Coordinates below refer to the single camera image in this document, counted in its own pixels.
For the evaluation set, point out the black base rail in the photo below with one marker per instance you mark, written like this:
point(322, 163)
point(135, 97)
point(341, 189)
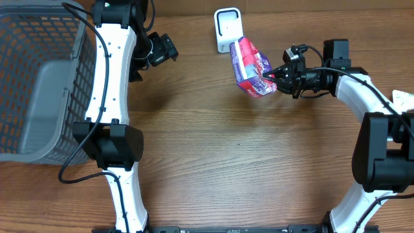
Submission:
point(288, 229)

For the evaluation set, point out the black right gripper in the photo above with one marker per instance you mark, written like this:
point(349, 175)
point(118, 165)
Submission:
point(291, 76)

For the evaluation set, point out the white Pantene tube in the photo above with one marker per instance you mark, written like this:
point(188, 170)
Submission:
point(403, 101)

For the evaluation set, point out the dark grey plastic basket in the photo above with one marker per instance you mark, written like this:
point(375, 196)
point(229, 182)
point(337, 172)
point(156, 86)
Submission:
point(47, 72)

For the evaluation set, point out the red purple pad pack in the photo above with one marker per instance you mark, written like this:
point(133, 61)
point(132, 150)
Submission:
point(249, 65)

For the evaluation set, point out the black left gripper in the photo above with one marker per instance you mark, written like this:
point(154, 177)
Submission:
point(165, 50)

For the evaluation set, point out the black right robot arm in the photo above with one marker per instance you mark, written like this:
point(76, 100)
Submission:
point(382, 162)

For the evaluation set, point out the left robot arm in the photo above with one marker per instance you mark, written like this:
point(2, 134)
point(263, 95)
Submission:
point(124, 48)

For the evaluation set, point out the white barcode scanner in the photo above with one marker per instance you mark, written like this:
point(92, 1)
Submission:
point(228, 27)

